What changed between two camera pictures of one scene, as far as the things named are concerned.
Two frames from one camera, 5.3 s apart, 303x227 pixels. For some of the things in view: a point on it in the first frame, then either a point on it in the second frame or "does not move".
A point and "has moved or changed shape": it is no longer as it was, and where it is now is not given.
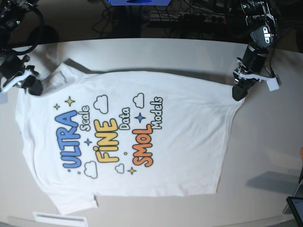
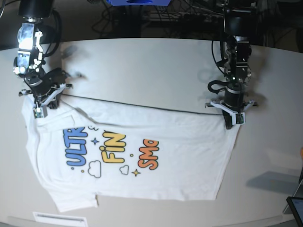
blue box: (138, 2) does not move
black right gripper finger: (33, 85) -> (54, 104)
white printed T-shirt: (91, 133) has moved or changed shape
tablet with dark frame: (296, 204) does not move
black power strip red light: (188, 18) does not move
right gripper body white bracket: (26, 74) -> (40, 110)
